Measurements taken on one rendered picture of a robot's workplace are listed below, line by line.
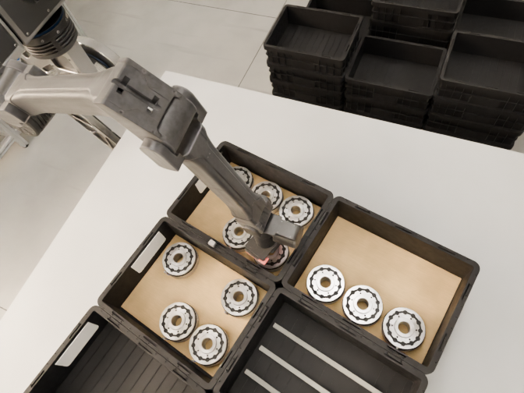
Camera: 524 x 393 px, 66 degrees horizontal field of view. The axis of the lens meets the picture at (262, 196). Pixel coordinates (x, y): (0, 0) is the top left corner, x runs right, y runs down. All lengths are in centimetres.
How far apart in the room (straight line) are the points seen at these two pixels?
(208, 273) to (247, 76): 177
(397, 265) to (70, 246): 111
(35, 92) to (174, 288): 69
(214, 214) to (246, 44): 187
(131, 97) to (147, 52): 260
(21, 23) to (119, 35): 236
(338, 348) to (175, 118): 75
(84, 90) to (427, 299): 94
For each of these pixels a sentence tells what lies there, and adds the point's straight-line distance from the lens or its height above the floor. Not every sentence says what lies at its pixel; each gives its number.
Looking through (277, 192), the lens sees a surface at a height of 86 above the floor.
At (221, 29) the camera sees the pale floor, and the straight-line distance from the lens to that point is 314.
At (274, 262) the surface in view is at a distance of 115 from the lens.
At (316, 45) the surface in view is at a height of 49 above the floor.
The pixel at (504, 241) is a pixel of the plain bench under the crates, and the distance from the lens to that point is 144.
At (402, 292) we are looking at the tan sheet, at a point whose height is 83.
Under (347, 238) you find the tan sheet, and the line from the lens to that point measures 120.
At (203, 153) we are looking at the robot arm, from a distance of 66.
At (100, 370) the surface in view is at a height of 83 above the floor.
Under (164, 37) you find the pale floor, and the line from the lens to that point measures 324.
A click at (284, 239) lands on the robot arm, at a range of 96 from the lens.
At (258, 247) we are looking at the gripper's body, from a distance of 106.
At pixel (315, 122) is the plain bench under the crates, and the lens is 158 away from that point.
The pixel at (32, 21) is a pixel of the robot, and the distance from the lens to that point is 111.
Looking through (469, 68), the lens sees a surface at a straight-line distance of 211.
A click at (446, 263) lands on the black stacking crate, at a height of 87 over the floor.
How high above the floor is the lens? 195
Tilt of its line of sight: 61 degrees down
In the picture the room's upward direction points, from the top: 18 degrees counter-clockwise
